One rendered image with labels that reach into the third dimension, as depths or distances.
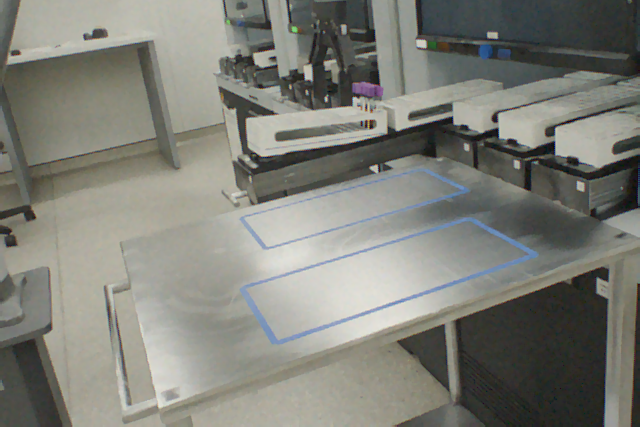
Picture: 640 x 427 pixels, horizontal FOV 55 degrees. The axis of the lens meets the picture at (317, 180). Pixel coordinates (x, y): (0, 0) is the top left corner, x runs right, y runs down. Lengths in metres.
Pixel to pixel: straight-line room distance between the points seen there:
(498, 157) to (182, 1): 3.82
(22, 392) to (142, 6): 3.82
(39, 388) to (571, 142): 1.01
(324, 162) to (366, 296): 0.61
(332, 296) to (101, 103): 4.14
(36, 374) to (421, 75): 1.06
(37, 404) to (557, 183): 0.97
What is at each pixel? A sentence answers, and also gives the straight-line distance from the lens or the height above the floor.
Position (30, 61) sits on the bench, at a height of 0.86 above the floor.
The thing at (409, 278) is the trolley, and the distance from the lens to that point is 0.76.
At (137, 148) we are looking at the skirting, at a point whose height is 0.05.
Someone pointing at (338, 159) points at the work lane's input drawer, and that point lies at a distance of 1.32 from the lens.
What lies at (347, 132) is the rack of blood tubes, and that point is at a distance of 1.34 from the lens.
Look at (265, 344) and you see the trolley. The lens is 0.68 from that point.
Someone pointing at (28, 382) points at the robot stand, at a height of 0.59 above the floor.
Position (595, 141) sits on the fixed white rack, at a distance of 1.10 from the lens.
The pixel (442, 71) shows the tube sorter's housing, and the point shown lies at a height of 0.90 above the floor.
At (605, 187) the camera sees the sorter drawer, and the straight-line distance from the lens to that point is 1.11.
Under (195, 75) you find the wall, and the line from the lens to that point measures 4.86.
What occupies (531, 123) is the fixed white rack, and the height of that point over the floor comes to 0.86.
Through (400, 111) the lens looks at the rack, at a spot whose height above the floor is 0.86.
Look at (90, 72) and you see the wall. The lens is 4.76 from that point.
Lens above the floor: 1.19
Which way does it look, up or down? 19 degrees down
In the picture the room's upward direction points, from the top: 8 degrees counter-clockwise
